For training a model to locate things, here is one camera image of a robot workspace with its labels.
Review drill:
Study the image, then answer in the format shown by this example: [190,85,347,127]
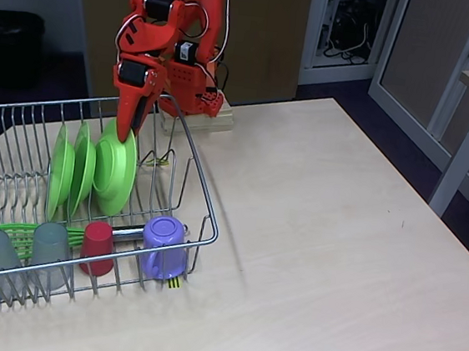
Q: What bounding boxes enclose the green plastic plate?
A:
[65,120,101,220]
[43,123,80,222]
[88,117,143,218]

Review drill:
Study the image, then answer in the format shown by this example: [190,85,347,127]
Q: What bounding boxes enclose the purple plastic mug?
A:
[137,213,193,283]

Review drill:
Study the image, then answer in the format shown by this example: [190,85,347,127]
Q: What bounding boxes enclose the red plastic cup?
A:
[78,220,119,278]

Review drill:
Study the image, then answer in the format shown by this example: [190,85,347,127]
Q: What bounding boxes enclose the green whisk metal handle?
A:
[0,203,192,281]

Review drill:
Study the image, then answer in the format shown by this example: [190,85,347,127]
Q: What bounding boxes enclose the wooden base block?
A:
[159,92,238,143]

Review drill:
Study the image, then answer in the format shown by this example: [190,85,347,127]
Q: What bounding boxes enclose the black trash bin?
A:
[0,9,49,92]

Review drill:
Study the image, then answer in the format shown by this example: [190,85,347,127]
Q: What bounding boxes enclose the brown cork board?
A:
[64,0,312,120]

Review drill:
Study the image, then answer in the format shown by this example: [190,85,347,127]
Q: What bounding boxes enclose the white tambour door cabinet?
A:
[287,0,469,197]

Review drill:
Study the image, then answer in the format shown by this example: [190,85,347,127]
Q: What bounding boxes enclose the white gripper servo cable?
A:
[111,19,135,66]

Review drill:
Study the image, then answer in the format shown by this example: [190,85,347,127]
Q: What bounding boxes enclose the black power cable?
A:
[215,61,231,96]

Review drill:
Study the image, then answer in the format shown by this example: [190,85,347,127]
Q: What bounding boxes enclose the metal wire dish rack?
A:
[0,75,234,342]

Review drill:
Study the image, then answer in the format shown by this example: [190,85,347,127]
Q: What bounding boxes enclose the tangled cables in cabinet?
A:
[321,0,380,68]

